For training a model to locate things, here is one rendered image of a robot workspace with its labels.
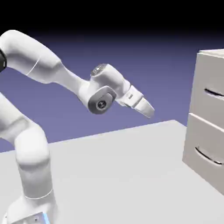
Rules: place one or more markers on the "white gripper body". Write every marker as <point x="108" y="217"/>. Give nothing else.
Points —
<point x="144" y="107"/>

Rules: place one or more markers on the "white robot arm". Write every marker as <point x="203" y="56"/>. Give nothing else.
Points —
<point x="40" y="66"/>

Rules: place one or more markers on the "beige painted cabinet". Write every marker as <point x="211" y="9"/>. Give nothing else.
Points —
<point x="206" y="122"/>

